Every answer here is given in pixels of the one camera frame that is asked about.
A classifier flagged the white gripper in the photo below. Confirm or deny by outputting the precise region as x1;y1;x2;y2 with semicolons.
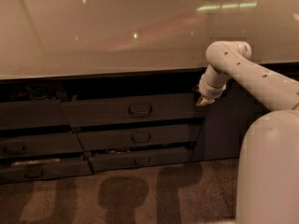
195;75;227;106

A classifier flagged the grey drawer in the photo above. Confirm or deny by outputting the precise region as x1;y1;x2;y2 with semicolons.
0;100;67;130
61;93;208;128
0;160;93;184
0;133;82;159
89;147;192;172
78;124;201;151

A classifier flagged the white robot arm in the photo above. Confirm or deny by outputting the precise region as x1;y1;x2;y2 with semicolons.
196;41;299;224

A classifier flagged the grey cabinet door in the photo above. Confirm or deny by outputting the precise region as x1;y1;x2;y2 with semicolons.
192;81;269;161

